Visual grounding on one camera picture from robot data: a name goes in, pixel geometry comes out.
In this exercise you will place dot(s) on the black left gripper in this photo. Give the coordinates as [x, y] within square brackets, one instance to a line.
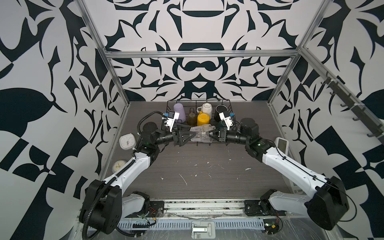
[178, 140]

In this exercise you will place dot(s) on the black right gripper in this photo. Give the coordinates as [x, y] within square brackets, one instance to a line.
[222, 135]

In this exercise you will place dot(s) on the clear glass cup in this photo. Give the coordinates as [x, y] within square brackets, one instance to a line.
[202, 133]

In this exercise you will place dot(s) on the olive green glass cup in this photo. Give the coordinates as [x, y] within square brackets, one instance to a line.
[192, 119]

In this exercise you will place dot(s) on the black mug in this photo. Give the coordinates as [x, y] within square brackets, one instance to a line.
[219, 109]

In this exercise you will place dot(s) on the yellow mug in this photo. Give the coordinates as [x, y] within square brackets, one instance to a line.
[203, 119]

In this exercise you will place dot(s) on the white faceted mug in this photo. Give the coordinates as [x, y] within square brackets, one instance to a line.
[206, 108]

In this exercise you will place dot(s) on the lilac plastic cup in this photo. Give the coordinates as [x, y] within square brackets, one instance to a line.
[179, 108]

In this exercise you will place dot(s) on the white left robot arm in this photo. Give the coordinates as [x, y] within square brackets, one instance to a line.
[104, 204]

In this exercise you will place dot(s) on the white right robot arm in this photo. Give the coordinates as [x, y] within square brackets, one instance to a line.
[325, 202]

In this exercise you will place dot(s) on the white square alarm clock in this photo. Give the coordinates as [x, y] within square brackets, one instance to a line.
[127, 142]

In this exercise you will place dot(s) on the white digital thermometer display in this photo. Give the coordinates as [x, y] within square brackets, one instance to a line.
[282, 144]

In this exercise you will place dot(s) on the round grey alarm clock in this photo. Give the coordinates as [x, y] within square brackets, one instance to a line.
[118, 165]

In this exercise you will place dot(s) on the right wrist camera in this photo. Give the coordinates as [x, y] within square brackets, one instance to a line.
[227, 118]

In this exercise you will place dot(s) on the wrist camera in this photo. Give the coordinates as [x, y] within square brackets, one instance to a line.
[169, 120]
[227, 118]

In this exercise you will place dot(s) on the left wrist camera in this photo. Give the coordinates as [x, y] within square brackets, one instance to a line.
[169, 120]

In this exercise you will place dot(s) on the black wire dish rack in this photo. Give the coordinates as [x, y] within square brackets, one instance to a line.
[191, 106]

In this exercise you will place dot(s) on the silver latch bracket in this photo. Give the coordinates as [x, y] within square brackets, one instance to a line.
[203, 230]

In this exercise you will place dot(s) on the white cable duct strip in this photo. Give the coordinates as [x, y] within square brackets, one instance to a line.
[217, 224]

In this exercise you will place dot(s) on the grey wall hook rail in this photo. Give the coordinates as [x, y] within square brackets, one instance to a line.
[351, 102]

